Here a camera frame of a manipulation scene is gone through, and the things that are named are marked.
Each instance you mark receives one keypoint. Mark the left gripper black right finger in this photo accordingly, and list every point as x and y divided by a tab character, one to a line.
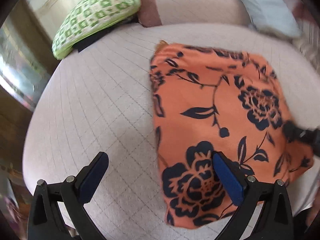
275	220

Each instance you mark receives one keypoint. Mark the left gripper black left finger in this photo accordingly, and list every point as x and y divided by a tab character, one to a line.
45	219

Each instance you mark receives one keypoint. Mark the orange floral garment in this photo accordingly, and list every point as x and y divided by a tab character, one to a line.
209	100

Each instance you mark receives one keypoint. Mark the striped floral cushion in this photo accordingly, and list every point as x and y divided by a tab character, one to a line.
308	43

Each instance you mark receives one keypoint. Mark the light blue pillow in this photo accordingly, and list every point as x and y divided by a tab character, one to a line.
272	17

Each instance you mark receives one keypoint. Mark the dark wooden glass door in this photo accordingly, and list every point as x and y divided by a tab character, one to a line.
27	64

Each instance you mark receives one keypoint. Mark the pink bolster cushion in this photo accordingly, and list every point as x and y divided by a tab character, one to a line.
154	13

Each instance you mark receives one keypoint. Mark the black cloth under pillow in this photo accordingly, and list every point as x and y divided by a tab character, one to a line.
86	42

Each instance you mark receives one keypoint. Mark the green white patterned pillow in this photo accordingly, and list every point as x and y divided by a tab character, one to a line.
89	17

